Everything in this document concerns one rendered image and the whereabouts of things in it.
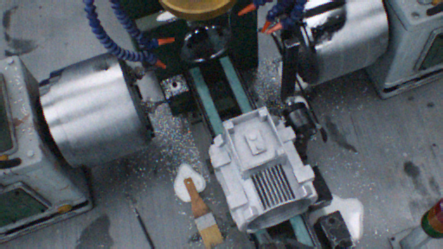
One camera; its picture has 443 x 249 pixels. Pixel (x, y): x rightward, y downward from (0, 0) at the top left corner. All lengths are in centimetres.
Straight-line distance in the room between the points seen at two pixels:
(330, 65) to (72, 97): 60
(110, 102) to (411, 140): 83
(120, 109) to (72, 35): 63
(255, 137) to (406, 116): 58
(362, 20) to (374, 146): 39
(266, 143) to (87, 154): 41
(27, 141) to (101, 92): 19
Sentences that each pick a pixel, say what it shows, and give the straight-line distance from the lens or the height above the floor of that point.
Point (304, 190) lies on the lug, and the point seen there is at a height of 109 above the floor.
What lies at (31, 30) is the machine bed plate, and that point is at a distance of 180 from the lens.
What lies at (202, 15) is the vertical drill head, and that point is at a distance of 102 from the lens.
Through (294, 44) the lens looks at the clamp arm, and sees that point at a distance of 106.
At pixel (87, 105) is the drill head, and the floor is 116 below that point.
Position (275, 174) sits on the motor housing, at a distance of 109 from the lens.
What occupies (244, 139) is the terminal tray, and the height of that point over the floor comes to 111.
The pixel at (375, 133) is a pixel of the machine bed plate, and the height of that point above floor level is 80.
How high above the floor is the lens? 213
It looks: 65 degrees down
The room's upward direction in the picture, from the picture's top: 9 degrees counter-clockwise
